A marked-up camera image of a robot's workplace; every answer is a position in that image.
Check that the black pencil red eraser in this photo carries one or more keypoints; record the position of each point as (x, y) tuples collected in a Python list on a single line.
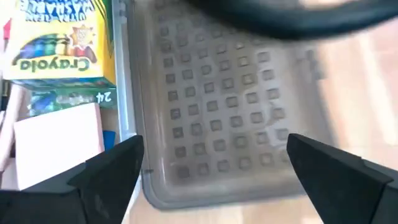
[(7, 29)]

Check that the white square paper pad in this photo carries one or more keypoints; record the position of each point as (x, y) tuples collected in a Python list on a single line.
[(56, 143)]

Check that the yellow green crayon box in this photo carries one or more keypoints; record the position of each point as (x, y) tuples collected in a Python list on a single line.
[(59, 46)]

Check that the clear plastic pencil case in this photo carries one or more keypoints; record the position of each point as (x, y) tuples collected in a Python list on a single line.
[(217, 109)]

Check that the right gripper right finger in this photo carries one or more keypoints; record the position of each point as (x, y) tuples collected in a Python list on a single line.
[(348, 193)]

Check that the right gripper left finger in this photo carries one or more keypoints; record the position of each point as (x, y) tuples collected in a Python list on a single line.
[(77, 199)]

